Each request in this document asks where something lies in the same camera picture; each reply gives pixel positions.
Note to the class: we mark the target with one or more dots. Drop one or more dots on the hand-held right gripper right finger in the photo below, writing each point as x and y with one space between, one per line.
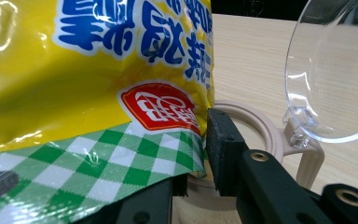
227 155

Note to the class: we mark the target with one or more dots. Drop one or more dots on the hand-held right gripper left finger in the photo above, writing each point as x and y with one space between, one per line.
149 208

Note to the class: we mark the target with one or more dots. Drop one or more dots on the clear jar with hinged lid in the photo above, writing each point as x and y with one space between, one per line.
309 165

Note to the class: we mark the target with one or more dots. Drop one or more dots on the yellow snack packet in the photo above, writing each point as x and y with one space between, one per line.
59 93

